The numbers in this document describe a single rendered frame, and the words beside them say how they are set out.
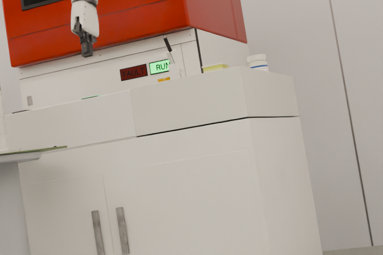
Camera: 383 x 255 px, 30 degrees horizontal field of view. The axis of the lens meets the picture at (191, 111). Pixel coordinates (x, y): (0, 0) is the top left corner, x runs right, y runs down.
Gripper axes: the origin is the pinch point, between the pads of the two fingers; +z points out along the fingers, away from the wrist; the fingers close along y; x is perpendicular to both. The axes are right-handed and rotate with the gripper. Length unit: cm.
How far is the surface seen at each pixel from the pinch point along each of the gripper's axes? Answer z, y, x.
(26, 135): 23.4, 0.3, -23.5
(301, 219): 56, -48, 49
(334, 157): 9, -212, 30
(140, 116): 24.4, -0.1, 16.9
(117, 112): 22.1, 0.4, 9.4
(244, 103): 26, -1, 49
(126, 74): -10, -57, -16
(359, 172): 19, -214, 42
